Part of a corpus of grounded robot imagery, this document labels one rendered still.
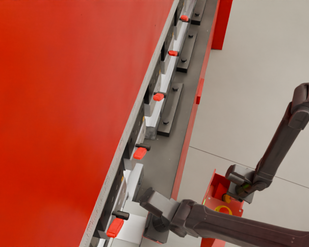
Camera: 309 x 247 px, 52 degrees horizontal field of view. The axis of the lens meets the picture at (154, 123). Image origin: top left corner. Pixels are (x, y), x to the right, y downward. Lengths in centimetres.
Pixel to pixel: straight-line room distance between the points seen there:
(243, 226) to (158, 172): 66
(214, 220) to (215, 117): 191
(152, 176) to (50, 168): 88
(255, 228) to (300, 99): 37
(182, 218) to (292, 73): 248
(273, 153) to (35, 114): 82
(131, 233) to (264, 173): 48
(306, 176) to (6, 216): 227
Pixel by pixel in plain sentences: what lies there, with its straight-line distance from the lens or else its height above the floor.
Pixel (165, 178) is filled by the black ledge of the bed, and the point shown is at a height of 88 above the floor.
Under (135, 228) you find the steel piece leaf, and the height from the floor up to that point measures 100.
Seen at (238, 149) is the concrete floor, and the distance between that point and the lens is 245.
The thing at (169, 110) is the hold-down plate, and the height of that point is 91.
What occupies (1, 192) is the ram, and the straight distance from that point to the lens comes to 34.
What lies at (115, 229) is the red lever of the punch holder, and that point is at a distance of 73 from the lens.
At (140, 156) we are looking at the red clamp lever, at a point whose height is 131.
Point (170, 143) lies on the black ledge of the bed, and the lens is 135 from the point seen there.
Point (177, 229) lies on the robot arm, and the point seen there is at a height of 124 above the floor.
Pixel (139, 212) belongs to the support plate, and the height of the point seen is 100.
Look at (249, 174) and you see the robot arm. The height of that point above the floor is 97.
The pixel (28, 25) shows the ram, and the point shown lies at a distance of 32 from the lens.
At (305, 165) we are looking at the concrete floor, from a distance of 254.
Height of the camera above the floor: 200
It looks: 53 degrees down
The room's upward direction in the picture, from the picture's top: straight up
